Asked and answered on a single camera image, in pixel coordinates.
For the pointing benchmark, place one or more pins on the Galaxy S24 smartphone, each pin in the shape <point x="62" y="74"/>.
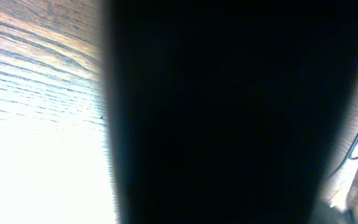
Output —
<point x="225" y="111"/>

